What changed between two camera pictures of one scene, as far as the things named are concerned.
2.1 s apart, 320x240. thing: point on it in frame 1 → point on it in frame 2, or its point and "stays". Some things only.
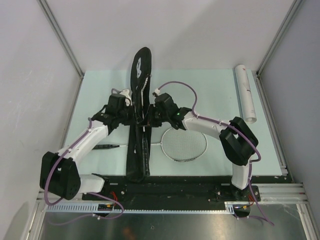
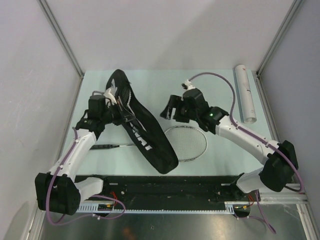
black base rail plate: [171, 190] stays
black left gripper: [132, 121] stays
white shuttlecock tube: [246, 94] stays
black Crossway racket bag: [139, 153] → [144, 129]
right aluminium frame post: [279, 36] stays
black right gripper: [152, 122] → [175, 101]
